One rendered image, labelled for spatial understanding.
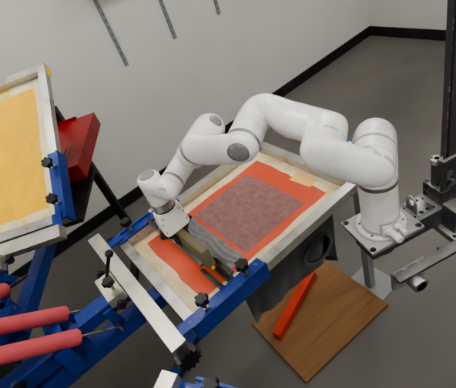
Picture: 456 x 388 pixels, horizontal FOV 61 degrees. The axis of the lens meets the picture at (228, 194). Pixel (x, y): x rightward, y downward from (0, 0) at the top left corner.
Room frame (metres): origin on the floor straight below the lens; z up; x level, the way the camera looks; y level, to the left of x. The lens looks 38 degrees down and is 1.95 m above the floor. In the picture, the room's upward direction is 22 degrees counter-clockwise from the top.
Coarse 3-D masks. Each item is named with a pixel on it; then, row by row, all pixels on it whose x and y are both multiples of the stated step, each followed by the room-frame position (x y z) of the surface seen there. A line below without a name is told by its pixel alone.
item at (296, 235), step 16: (288, 160) 1.32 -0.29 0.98; (208, 176) 1.42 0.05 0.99; (320, 176) 1.16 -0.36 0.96; (192, 192) 1.35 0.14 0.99; (336, 192) 1.01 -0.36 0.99; (352, 192) 1.01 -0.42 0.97; (320, 208) 0.97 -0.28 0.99; (336, 208) 0.97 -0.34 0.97; (304, 224) 0.93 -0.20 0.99; (320, 224) 0.93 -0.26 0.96; (128, 240) 1.21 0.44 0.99; (288, 240) 0.89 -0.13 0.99; (128, 256) 1.12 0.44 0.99; (272, 256) 0.85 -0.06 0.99; (144, 272) 1.01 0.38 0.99; (160, 288) 0.90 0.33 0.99; (176, 304) 0.81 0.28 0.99
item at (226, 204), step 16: (256, 160) 1.44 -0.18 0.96; (240, 176) 1.37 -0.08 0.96; (256, 176) 1.33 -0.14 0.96; (272, 176) 1.29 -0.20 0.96; (224, 192) 1.31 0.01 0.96; (240, 192) 1.27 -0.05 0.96; (256, 192) 1.23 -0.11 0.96; (208, 208) 1.25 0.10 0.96; (224, 208) 1.21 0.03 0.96; (240, 208) 1.18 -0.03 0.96; (208, 224) 1.16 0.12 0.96; (224, 224) 1.12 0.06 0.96; (160, 240) 1.18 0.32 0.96; (160, 256) 1.09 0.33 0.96; (176, 256) 1.06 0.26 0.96
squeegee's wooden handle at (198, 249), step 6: (180, 234) 1.00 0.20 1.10; (186, 234) 0.99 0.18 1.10; (180, 240) 1.01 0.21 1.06; (186, 240) 0.96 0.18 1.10; (192, 240) 0.95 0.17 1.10; (186, 246) 0.98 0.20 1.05; (192, 246) 0.92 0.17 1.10; (198, 246) 0.91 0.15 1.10; (204, 246) 0.90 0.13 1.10; (192, 252) 0.95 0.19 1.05; (198, 252) 0.89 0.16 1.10; (204, 252) 0.88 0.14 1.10; (198, 258) 0.92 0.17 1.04; (204, 258) 0.87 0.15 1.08; (210, 258) 0.88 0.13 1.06; (204, 264) 0.89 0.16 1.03; (210, 264) 0.88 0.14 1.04
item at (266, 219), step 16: (288, 176) 1.25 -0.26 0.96; (272, 192) 1.19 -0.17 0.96; (288, 192) 1.15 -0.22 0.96; (304, 192) 1.12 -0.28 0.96; (320, 192) 1.08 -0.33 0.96; (256, 208) 1.14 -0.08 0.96; (272, 208) 1.11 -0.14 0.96; (288, 208) 1.07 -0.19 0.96; (304, 208) 1.04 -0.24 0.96; (240, 224) 1.09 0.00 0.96; (256, 224) 1.05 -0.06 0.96; (272, 224) 1.02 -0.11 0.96; (288, 224) 0.99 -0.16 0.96; (224, 240) 1.04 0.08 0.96; (240, 240) 1.01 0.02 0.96; (256, 240) 0.98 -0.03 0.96; (272, 240) 0.95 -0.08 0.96; (176, 272) 0.98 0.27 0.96; (192, 272) 0.95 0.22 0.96; (192, 288) 0.88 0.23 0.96; (208, 288) 0.86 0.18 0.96
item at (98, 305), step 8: (128, 296) 0.90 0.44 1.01; (96, 304) 0.90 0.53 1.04; (104, 304) 0.88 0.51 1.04; (80, 312) 0.89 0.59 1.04; (88, 312) 0.88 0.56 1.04; (96, 312) 0.87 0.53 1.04; (104, 312) 0.87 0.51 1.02; (80, 320) 0.86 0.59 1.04; (88, 320) 0.85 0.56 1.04; (96, 320) 0.85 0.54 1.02; (104, 320) 0.86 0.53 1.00; (80, 328) 0.83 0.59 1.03; (88, 328) 0.84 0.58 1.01
